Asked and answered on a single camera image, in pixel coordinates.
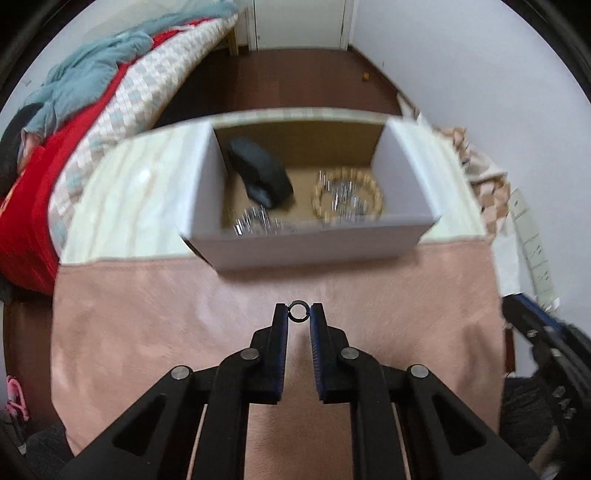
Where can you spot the white cardboard box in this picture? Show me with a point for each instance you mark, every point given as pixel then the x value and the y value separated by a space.
pixel 300 247

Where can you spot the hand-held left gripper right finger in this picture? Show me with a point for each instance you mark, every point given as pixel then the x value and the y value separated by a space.
pixel 317 341

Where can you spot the pink garment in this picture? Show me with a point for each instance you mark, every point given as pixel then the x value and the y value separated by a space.
pixel 27 144

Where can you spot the pink plastic item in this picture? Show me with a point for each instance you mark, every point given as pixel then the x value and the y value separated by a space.
pixel 16 397

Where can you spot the brown checkered cloth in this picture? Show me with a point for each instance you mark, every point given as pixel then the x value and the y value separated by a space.
pixel 485 175

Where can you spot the white door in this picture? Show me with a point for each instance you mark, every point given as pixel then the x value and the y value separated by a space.
pixel 300 23

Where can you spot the pink and striped tablecloth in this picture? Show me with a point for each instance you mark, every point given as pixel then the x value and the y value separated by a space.
pixel 138 323

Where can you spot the white power strip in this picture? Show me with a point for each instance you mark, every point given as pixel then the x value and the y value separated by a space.
pixel 538 258

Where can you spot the bed with red blanket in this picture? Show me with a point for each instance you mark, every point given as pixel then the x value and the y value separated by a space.
pixel 32 221

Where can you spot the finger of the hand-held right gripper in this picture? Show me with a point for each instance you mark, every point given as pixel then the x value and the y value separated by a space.
pixel 538 310
pixel 521 323

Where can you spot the black wristband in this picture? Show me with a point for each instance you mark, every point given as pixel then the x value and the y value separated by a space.
pixel 263 170

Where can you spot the teal quilt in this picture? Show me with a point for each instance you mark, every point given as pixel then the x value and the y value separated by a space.
pixel 92 60

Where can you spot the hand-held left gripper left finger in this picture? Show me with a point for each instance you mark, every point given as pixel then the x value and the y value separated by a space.
pixel 277 341

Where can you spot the checkered bed sheet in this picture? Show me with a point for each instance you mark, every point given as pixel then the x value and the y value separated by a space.
pixel 138 101

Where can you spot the wooden bed leg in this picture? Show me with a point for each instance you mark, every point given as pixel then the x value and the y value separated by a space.
pixel 233 41

